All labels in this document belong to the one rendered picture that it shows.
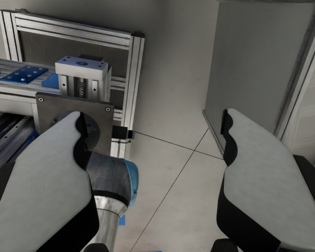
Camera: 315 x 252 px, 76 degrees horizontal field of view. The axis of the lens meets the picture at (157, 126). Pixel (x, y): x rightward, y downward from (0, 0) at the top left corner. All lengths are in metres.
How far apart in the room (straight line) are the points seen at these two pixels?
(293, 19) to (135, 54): 0.89
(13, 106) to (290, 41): 0.95
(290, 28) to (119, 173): 0.70
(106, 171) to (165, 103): 1.31
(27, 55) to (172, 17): 0.99
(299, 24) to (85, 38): 1.12
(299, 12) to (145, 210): 2.41
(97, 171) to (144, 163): 1.65
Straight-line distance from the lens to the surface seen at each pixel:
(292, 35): 0.83
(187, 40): 1.63
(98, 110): 0.63
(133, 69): 1.42
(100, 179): 0.50
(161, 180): 2.31
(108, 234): 0.48
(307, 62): 0.76
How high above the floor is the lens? 1.59
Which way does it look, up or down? 58 degrees down
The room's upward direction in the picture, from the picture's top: 176 degrees clockwise
